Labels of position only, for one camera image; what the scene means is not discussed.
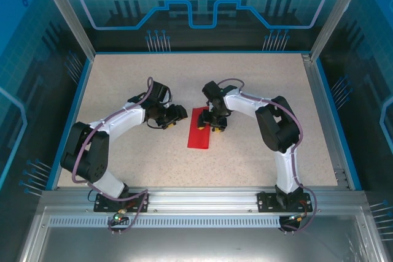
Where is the aluminium side rail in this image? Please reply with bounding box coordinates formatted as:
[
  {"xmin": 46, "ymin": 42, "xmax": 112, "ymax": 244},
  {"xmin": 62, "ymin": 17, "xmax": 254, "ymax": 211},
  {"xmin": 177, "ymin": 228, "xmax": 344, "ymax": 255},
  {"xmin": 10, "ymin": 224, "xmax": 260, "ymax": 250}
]
[{"xmin": 302, "ymin": 54, "xmax": 351, "ymax": 190}]

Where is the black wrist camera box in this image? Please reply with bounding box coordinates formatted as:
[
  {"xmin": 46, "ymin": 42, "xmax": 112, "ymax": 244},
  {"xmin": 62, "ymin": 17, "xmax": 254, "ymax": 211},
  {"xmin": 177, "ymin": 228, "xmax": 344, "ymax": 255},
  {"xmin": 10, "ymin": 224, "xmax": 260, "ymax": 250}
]
[
  {"xmin": 150, "ymin": 80, "xmax": 171, "ymax": 103},
  {"xmin": 201, "ymin": 80, "xmax": 225, "ymax": 103}
]

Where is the steel front tray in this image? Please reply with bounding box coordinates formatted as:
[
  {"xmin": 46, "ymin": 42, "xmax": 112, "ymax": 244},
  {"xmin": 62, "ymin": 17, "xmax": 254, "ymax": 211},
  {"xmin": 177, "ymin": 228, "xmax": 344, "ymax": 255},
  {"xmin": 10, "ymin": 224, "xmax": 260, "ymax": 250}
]
[{"xmin": 18, "ymin": 206, "xmax": 384, "ymax": 262}]

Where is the slotted metal cable duct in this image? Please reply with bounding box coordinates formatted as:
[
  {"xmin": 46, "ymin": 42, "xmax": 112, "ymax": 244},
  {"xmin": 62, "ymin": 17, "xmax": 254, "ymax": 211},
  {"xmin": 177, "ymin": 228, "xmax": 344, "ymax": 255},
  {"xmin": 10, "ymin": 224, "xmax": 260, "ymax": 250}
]
[{"xmin": 48, "ymin": 216, "xmax": 282, "ymax": 228}]

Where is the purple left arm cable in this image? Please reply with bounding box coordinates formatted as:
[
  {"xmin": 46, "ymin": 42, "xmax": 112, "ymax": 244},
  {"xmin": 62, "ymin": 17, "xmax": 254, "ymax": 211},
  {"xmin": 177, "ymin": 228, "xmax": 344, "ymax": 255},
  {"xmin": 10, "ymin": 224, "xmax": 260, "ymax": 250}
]
[{"xmin": 70, "ymin": 77, "xmax": 154, "ymax": 235}]

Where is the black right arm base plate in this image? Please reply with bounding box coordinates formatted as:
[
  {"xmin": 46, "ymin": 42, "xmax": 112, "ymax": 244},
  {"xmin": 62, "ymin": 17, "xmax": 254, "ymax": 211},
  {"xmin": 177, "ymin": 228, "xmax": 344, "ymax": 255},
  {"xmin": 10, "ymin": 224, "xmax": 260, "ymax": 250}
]
[{"xmin": 257, "ymin": 191, "xmax": 311, "ymax": 213}]

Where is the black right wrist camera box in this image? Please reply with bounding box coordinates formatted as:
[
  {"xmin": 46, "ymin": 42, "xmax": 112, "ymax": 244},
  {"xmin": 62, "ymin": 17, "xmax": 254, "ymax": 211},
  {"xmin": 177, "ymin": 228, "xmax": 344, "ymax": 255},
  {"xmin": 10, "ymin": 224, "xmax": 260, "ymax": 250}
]
[{"xmin": 201, "ymin": 80, "xmax": 225, "ymax": 103}]

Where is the red cloth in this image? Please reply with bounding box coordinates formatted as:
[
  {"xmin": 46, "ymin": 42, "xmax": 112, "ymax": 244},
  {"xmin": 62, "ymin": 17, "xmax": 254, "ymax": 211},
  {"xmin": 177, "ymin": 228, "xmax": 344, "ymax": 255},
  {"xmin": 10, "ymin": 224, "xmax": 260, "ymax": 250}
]
[{"xmin": 187, "ymin": 106, "xmax": 213, "ymax": 152}]

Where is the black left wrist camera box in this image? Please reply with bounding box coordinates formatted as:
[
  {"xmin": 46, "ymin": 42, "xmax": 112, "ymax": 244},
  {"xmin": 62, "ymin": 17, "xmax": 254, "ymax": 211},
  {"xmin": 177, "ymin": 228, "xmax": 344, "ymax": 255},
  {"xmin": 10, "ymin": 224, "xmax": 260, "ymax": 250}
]
[{"xmin": 150, "ymin": 80, "xmax": 171, "ymax": 103}]

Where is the aluminium mounting rail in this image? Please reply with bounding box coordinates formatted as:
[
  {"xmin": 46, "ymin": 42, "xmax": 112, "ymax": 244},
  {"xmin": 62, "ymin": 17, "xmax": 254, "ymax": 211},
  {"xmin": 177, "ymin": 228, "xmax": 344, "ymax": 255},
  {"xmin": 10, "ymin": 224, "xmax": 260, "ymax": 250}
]
[{"xmin": 39, "ymin": 187, "xmax": 366, "ymax": 211}]

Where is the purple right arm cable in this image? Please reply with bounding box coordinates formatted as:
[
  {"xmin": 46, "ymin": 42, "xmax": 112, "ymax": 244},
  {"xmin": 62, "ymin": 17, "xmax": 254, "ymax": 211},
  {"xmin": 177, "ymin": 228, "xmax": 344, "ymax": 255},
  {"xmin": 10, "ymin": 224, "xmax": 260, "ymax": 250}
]
[{"xmin": 218, "ymin": 78, "xmax": 317, "ymax": 234}]

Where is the aluminium frame post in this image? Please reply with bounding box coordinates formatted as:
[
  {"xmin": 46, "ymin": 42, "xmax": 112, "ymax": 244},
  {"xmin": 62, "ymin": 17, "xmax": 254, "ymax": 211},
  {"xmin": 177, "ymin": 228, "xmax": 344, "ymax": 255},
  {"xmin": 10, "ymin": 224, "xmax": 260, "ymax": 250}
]
[
  {"xmin": 309, "ymin": 0, "xmax": 369, "ymax": 61},
  {"xmin": 33, "ymin": 0, "xmax": 96, "ymax": 60}
]

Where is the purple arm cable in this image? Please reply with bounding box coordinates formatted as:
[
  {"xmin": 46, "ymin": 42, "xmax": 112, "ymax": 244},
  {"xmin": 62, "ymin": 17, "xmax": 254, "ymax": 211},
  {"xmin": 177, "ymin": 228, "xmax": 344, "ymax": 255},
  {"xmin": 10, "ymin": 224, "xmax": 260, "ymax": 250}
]
[
  {"xmin": 218, "ymin": 78, "xmax": 317, "ymax": 234},
  {"xmin": 70, "ymin": 77, "xmax": 154, "ymax": 235}
]

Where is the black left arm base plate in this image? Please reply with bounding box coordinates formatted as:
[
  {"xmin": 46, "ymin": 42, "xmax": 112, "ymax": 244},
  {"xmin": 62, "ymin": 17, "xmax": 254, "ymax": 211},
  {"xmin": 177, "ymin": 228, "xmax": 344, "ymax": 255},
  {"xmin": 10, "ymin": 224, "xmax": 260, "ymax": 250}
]
[{"xmin": 93, "ymin": 192, "xmax": 150, "ymax": 213}]

